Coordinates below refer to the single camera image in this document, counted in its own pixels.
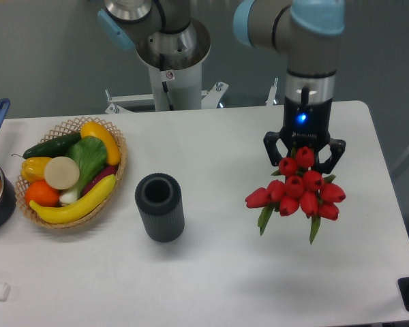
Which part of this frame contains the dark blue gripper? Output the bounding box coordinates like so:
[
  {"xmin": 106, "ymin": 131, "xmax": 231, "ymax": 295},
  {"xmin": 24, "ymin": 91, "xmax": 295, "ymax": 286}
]
[{"xmin": 263, "ymin": 97, "xmax": 346, "ymax": 174}]

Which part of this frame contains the red tulip bouquet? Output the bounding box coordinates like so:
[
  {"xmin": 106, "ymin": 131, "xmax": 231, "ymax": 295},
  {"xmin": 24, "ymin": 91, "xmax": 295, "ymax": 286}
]
[{"xmin": 245, "ymin": 146, "xmax": 346, "ymax": 243}]

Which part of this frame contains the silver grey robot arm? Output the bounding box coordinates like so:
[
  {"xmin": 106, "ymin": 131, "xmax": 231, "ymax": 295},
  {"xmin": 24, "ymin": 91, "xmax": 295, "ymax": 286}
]
[{"xmin": 97, "ymin": 1, "xmax": 346, "ymax": 174}]

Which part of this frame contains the dark grey ribbed vase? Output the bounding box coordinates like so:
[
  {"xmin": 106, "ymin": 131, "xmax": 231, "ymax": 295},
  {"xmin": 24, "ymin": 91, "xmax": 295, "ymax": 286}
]
[{"xmin": 135, "ymin": 173, "xmax": 185, "ymax": 243}]

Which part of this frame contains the purple eggplant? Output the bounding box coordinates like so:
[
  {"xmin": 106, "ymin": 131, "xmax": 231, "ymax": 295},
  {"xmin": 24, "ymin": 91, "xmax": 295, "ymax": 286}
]
[{"xmin": 81, "ymin": 166, "xmax": 117, "ymax": 196}]

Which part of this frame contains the green leafy bok choy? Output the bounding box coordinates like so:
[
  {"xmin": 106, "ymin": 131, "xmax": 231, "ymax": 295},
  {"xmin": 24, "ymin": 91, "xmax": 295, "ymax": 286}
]
[{"xmin": 59, "ymin": 136, "xmax": 107, "ymax": 206}]

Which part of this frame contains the yellow squash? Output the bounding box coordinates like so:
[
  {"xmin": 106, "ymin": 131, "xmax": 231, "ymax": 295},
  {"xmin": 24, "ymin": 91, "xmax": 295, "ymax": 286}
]
[{"xmin": 80, "ymin": 121, "xmax": 121, "ymax": 166}]

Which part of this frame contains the yellow banana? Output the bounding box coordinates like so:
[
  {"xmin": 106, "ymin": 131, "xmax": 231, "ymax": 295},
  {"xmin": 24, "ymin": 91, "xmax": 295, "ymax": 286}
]
[{"xmin": 29, "ymin": 174, "xmax": 117, "ymax": 225}]

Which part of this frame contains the beige round disc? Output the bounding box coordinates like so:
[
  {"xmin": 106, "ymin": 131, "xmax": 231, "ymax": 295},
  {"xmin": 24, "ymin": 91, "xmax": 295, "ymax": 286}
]
[{"xmin": 44, "ymin": 157, "xmax": 80, "ymax": 190}]

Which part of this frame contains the green cucumber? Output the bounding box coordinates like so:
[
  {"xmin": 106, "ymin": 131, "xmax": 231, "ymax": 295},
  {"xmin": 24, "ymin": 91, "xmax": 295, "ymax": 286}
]
[{"xmin": 12, "ymin": 132, "xmax": 81, "ymax": 159}]

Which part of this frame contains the orange fruit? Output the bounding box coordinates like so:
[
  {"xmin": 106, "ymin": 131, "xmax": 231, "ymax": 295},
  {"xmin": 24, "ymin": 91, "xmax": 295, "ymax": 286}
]
[{"xmin": 25, "ymin": 181, "xmax": 59, "ymax": 207}]

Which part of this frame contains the yellow bell pepper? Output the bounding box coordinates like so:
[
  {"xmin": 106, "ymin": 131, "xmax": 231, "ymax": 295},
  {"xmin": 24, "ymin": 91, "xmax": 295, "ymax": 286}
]
[{"xmin": 20, "ymin": 157, "xmax": 52, "ymax": 183}]

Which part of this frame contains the white metal base frame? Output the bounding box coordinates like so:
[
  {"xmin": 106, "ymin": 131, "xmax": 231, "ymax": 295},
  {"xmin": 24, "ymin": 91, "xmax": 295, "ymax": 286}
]
[{"xmin": 105, "ymin": 78, "xmax": 279, "ymax": 114}]

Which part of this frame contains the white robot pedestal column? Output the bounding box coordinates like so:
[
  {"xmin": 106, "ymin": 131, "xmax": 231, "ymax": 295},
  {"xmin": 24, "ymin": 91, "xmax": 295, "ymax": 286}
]
[{"xmin": 148, "ymin": 63, "xmax": 202, "ymax": 112}]

